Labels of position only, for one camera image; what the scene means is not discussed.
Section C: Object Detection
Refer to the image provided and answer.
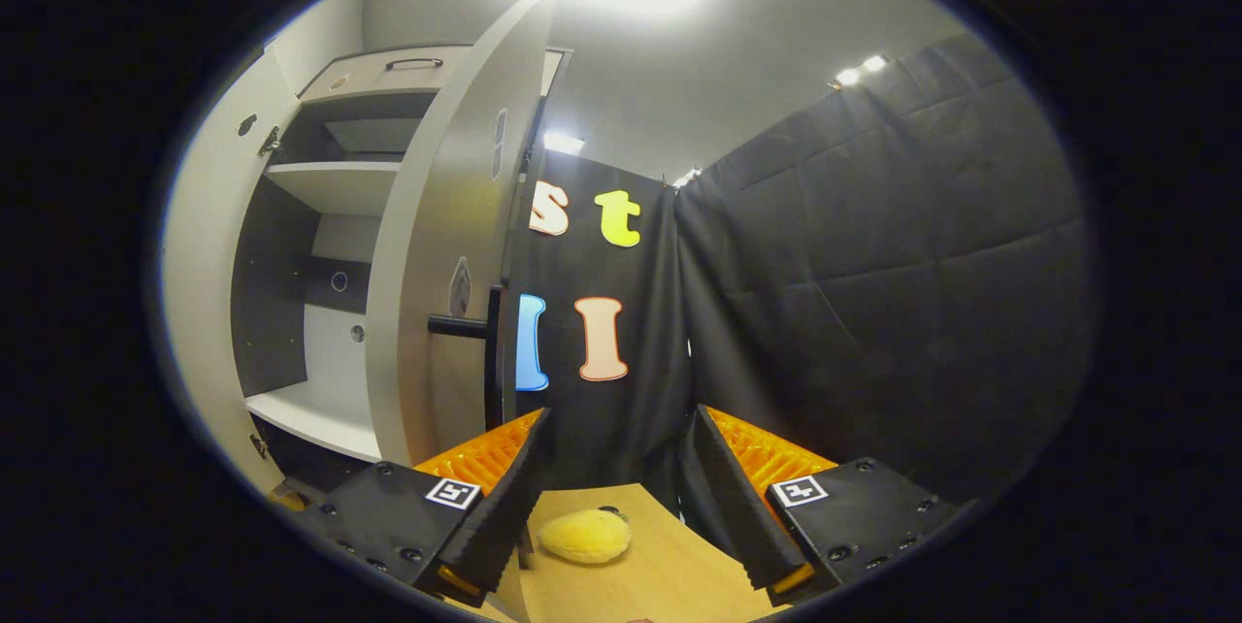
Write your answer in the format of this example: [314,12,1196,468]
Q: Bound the grey cabinet shelf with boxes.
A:
[245,378,382,464]
[264,160,404,218]

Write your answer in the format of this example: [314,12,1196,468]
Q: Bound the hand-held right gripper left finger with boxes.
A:
[296,407,554,609]

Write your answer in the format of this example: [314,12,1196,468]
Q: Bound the grey cabinet drawer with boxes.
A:
[296,43,572,106]

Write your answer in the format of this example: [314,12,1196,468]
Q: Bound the black backdrop cloth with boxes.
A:
[505,29,1102,517]

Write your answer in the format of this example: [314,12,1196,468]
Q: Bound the yellow plush toy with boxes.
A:
[537,507,634,566]

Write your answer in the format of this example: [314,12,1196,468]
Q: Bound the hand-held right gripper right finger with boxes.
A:
[684,403,976,607]

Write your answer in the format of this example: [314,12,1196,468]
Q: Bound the grey cabinet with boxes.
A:
[231,43,573,493]

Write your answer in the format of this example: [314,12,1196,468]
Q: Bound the grey cabinet door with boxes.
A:
[160,55,297,498]
[367,0,556,469]

